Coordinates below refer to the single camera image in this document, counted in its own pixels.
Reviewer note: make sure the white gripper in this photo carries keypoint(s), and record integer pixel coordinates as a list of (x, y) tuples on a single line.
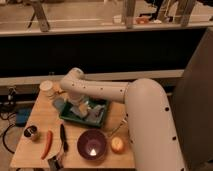
[(75, 98)]

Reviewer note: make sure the yellow blue sponge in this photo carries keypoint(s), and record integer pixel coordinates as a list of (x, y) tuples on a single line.
[(82, 110)]

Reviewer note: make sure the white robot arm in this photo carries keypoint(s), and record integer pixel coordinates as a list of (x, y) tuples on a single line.
[(152, 130)]

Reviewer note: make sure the white plastic cup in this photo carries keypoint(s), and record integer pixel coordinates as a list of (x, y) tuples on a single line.
[(47, 88)]

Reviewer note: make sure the metal cup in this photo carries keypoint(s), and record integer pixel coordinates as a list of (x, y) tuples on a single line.
[(31, 133)]

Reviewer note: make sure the light blue cloth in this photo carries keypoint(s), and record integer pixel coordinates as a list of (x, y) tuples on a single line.
[(59, 104)]

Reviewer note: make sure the green plastic tray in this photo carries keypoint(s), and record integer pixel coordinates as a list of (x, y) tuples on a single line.
[(69, 113)]

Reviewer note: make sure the grey blue cloth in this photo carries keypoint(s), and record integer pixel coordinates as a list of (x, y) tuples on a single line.
[(95, 112)]

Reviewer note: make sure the purple bowl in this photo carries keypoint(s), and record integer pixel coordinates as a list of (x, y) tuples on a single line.
[(92, 144)]

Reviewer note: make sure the blue box on floor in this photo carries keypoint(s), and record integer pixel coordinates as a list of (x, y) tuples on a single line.
[(22, 116)]

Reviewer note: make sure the orange carrot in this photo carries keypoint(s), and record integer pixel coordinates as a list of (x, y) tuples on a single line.
[(48, 144)]

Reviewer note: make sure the yellow round fruit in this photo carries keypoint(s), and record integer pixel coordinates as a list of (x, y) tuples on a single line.
[(117, 145)]

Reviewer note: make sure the small metal clip object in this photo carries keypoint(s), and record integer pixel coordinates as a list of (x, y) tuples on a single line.
[(53, 163)]

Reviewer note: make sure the black handled knife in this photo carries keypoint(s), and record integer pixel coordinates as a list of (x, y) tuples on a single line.
[(63, 138)]

